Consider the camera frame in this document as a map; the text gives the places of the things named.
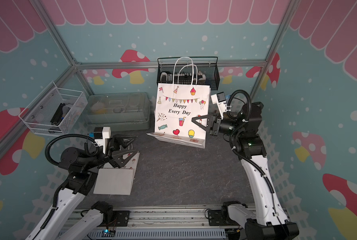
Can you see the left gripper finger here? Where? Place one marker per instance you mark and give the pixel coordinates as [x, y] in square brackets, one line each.
[119, 159]
[125, 141]

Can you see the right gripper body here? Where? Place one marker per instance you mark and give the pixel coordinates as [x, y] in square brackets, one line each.
[216, 124]

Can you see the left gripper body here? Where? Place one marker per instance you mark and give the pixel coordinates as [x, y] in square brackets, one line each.
[113, 147]

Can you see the paper bag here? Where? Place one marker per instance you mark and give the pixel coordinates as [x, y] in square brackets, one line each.
[176, 105]
[116, 181]

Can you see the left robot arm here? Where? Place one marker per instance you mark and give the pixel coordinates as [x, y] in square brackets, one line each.
[79, 164]

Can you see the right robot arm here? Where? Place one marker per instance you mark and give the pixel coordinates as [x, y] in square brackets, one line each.
[240, 118]

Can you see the clear plastic storage box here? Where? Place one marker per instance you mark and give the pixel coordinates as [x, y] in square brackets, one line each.
[120, 112]

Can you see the black item in white basket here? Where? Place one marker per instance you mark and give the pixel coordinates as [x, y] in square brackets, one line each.
[58, 115]

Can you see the black white device in basket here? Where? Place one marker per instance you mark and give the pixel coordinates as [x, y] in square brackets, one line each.
[183, 78]

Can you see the green circuit board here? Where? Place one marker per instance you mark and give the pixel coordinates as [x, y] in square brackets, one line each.
[108, 233]

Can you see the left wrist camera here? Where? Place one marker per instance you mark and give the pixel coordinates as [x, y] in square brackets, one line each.
[101, 136]

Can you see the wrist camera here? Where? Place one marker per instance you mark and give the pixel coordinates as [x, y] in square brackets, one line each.
[101, 136]
[221, 100]

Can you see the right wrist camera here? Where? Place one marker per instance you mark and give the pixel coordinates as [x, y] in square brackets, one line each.
[221, 100]

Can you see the black wire mesh basket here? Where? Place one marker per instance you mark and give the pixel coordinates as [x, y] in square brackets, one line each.
[204, 65]

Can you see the white wire mesh basket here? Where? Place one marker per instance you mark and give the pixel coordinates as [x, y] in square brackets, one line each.
[54, 111]

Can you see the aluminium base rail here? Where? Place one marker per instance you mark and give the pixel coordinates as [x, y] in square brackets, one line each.
[145, 223]

